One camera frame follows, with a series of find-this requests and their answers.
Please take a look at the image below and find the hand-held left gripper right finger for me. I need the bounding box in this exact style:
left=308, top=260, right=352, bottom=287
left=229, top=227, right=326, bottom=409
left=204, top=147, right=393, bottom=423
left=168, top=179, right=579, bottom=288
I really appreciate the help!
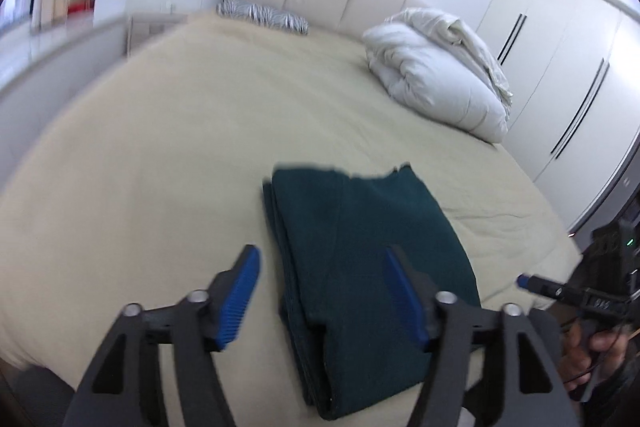
left=382, top=245, right=584, bottom=427

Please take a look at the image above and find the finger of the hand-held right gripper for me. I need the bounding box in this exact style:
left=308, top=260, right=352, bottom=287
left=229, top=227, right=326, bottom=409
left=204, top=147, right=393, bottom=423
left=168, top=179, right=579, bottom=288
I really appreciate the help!
left=516, top=273, right=587, bottom=304

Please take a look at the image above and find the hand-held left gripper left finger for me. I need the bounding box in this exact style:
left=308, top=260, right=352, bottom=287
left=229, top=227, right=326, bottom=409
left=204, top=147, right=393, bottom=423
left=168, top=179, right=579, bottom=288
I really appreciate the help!
left=62, top=244, right=262, bottom=427

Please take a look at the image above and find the dark green knit garment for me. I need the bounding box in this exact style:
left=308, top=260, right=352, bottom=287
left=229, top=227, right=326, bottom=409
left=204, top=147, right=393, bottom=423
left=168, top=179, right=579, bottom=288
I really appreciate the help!
left=262, top=162, right=484, bottom=422

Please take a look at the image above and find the person's right hand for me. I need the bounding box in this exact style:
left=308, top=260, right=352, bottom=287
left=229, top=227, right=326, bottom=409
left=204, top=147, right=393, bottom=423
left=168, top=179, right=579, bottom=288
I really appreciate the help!
left=561, top=321, right=632, bottom=390

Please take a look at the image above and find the bed with beige sheet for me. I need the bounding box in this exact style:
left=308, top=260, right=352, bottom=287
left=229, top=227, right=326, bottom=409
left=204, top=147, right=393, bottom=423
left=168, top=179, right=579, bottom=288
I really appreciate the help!
left=0, top=14, right=584, bottom=427

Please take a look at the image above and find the white wardrobe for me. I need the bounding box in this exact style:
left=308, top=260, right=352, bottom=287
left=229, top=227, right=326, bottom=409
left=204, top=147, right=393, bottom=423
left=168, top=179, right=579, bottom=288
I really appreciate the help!
left=474, top=0, right=640, bottom=230

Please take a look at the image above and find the white duvet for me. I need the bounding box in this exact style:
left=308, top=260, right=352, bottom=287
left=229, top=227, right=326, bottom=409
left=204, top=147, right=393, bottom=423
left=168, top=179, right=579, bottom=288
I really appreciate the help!
left=362, top=7, right=515, bottom=143

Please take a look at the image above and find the beige nightstand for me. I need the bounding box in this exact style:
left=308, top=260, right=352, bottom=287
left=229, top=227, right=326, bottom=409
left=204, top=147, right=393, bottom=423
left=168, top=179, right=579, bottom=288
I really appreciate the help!
left=124, top=12, right=191, bottom=56

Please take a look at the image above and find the zebra striped pillow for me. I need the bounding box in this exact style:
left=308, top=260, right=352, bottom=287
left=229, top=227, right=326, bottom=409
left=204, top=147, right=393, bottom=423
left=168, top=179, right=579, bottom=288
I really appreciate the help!
left=215, top=0, right=310, bottom=36

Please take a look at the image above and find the black wardrobe handle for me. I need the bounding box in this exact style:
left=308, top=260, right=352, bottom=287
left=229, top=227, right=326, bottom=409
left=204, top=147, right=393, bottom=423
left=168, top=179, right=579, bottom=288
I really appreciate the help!
left=497, top=13, right=528, bottom=67
left=549, top=59, right=611, bottom=158

